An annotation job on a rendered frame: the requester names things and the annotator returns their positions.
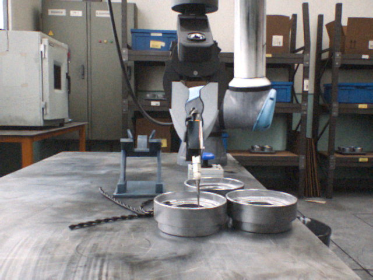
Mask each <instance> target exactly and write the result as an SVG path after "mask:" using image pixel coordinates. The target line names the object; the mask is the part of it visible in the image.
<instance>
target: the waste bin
mask: <svg viewBox="0 0 373 280"><path fill-rule="evenodd" d="M297 218H298V219H299V220H300V221H301V222H302V223H303V224H304V225H305V226H306V227H307V228H308V229H309V230H310V231H311V232H312V233H313V234H314V235H315V236H316V237H317V238H318V239H319V240H321V241H322V243H323V244H325V245H326V246H327V247H329V246H330V237H331V234H332V230H331V228H330V227H329V226H328V225H327V224H325V223H323V222H321V221H319V220H316V219H313V218H309V217H306V216H299V215H297Z"/></svg>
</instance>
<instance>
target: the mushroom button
mask: <svg viewBox="0 0 373 280"><path fill-rule="evenodd" d="M211 159H214V154H212V153H203V156H202V165H204V166H207V165H208V160H211Z"/></svg>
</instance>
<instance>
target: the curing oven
mask: <svg viewBox="0 0 373 280"><path fill-rule="evenodd" d="M68 68H69V59H68V45H66V44H64V43H60V42H58V41H56V40H55V39H54V38H52V37H50V36H48V35H46V34H44V33H42V32H37V31H0V125H24V126H30V127H36V131H42V130H43V129H42V128H41V127H43V126H47V125H54V124H59V126H60V127H63V126H64V123H68V122H69V94H70V93H71V77H70V76H69V71H68Z"/></svg>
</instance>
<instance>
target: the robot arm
mask: <svg viewBox="0 0 373 280"><path fill-rule="evenodd" d="M266 6H267V0H234V79H233V80H232V81H231V82H230V83H229V84H228V89H226V87H227V75H226V71H225V67H224V66H225V61H220V58H219V52H220V51H221V49H220V48H219V47H218V46H217V43H218V42H216V40H213V37H212V32H211V29H210V25H209V21H208V18H207V16H206V15H205V14H210V13H214V12H217V11H218V10H219V0H171V9H172V11H174V12H177V13H180V14H178V16H177V39H175V41H171V46H170V59H166V60H165V63H166V67H165V70H164V74H163V89H164V93H165V96H166V99H167V103H168V106H169V110H170V114H171V117H172V120H173V123H174V127H175V130H176V132H177V134H178V136H179V137H180V138H181V140H182V143H181V146H180V149H179V152H178V155H177V164H178V165H181V166H187V167H188V165H190V164H192V162H187V161H185V158H186V140H187V123H188V122H185V120H186V119H187V117H189V111H191V109H192V108H196V109H197V111H199V118H197V120H199V121H201V122H202V139H203V140H202V141H203V147H204V151H203V152H204V153H212V154H214V159H211V160H208V164H210V165H220V166H221V167H222V166H226V165H227V155H226V151H225V148H224V145H223V141H222V130H240V131H253V132H254V131H266V130H268V129H269V128H270V126H271V123H272V118H273V113H274V109H275V101H276V91H275V90H273V89H271V83H270V82H269V81H268V80H267V79H266V76H265V66H266ZM187 79H196V80H201V81H206V85H204V86H197V87H191V88H187V87H186V86H185V85H184V84H183V83H182V82H181V81H180V80H183V81H186V80H187ZM208 79H209V81H208Z"/></svg>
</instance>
